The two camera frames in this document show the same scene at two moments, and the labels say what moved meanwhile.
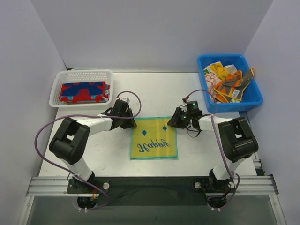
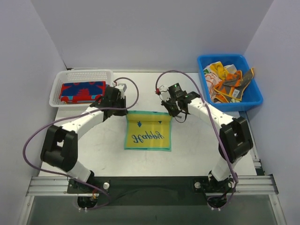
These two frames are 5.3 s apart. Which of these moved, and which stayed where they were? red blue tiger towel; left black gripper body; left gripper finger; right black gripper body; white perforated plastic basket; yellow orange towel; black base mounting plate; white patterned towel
Moved: left gripper finger; left black gripper body; right black gripper body
Stayed: black base mounting plate; red blue tiger towel; white patterned towel; yellow orange towel; white perforated plastic basket
